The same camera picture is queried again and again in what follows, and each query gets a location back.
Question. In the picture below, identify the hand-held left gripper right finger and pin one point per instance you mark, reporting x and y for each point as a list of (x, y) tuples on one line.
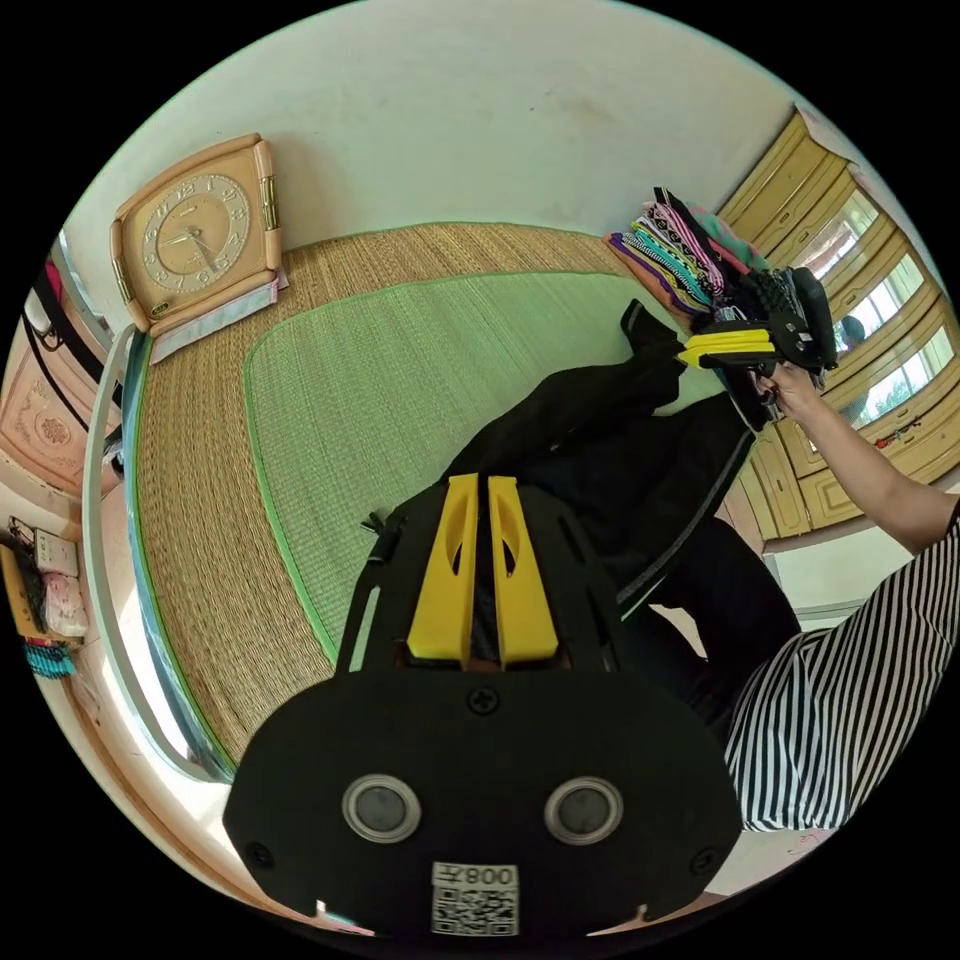
[(525, 600)]

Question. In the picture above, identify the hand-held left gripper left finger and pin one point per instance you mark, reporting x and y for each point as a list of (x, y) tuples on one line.
[(444, 592)]

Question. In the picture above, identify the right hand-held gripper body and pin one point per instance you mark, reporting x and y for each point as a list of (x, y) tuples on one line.
[(806, 322)]

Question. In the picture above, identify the black pants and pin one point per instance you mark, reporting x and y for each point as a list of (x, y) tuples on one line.
[(600, 442)]

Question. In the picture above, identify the person's right forearm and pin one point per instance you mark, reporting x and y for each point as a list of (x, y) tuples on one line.
[(877, 476)]

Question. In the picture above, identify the person's right hand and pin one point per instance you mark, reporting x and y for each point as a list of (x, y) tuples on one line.
[(793, 390)]

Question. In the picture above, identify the yellow cupboard with glass doors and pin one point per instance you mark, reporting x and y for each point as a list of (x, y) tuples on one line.
[(885, 300)]

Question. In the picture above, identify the pile of clothes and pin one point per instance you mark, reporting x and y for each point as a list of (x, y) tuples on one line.
[(679, 251)]

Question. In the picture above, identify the bed with woven mat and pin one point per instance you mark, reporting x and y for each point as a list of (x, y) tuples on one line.
[(360, 375)]

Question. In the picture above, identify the person's body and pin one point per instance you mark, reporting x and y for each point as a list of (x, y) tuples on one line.
[(840, 712)]

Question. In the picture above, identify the shelf with small items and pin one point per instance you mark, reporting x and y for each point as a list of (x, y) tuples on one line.
[(45, 592)]

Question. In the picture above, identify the pink carved door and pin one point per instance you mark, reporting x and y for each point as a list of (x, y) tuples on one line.
[(45, 427)]

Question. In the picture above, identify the beige square clock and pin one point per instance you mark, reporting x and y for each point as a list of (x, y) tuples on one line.
[(196, 232)]

